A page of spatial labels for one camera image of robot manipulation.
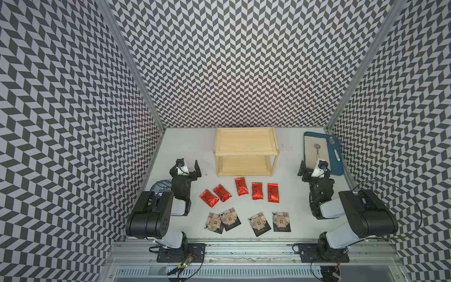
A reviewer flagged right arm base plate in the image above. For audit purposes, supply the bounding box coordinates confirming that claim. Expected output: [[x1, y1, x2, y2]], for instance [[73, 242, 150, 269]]
[[298, 243, 350, 263]]

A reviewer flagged light wooden two-tier shelf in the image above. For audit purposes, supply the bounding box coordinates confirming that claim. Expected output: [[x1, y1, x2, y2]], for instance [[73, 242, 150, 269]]
[[213, 127, 280, 177]]

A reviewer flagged blue patterned bowl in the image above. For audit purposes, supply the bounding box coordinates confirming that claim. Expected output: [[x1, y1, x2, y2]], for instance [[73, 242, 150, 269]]
[[150, 180, 172, 194]]

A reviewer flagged beige cloth mat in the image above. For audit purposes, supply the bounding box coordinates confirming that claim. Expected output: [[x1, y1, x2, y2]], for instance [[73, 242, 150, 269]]
[[304, 135, 332, 170]]

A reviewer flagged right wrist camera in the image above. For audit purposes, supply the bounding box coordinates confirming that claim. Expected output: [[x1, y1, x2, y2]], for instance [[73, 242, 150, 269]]
[[311, 159, 331, 178]]

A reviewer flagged blue tray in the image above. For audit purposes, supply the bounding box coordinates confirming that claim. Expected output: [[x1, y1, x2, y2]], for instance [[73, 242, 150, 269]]
[[304, 132, 344, 176]]

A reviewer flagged red tea bag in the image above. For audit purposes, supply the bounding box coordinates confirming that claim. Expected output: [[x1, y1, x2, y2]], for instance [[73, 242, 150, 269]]
[[200, 189, 219, 208], [213, 184, 231, 202], [252, 182, 264, 200], [267, 183, 280, 203], [235, 177, 249, 196]]

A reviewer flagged white handled spoon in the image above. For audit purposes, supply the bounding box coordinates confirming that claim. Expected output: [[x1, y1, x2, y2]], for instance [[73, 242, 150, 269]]
[[328, 136, 341, 162]]

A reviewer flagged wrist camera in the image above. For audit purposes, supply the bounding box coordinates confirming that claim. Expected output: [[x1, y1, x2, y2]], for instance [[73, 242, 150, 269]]
[[176, 158, 189, 175], [311, 159, 331, 178]]

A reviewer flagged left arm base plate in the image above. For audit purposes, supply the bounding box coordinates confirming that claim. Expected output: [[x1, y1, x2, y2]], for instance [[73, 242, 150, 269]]
[[156, 243, 206, 263]]

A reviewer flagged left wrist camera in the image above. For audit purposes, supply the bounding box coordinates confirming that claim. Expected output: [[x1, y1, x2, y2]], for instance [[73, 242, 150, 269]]
[[176, 158, 189, 175]]

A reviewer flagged brown tea bag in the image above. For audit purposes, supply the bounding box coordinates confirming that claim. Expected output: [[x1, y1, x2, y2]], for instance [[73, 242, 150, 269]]
[[248, 212, 271, 237], [204, 212, 224, 234], [272, 211, 291, 232], [220, 208, 241, 231]]

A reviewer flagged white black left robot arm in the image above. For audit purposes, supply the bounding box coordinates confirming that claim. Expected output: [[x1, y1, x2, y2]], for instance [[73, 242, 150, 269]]
[[125, 158, 202, 249]]

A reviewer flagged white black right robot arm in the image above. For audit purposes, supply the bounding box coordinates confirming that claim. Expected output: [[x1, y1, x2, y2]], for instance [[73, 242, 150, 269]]
[[297, 159, 398, 263]]

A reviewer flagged pink handled spoon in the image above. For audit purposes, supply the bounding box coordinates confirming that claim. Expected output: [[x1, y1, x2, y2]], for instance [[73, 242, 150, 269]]
[[314, 143, 321, 160]]

